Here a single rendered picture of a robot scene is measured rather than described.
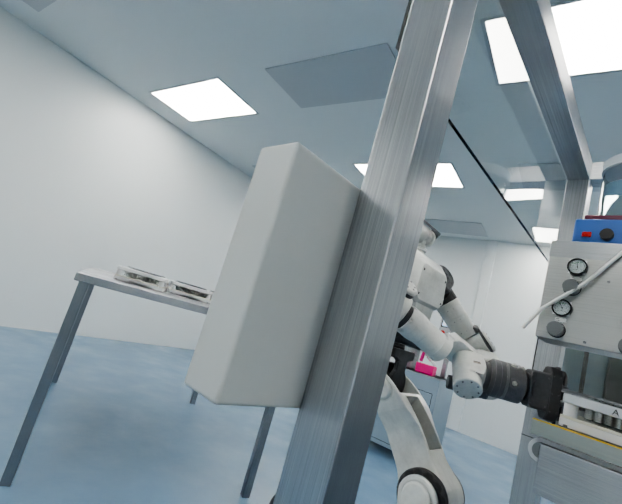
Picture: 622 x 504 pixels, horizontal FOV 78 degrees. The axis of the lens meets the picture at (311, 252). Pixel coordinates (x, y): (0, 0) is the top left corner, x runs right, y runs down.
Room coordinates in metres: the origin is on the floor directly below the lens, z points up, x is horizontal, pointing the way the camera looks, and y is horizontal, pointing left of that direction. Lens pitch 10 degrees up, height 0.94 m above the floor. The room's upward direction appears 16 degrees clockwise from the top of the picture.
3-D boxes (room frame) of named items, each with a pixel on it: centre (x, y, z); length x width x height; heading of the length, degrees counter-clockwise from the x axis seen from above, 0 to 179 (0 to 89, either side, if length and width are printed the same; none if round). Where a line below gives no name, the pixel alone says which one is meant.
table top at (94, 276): (2.54, 0.74, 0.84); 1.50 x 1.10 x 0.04; 26
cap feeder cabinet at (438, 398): (3.75, -1.28, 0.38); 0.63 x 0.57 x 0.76; 53
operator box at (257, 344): (0.44, 0.00, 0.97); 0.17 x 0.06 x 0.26; 135
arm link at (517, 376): (0.91, -0.58, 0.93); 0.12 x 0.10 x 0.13; 77
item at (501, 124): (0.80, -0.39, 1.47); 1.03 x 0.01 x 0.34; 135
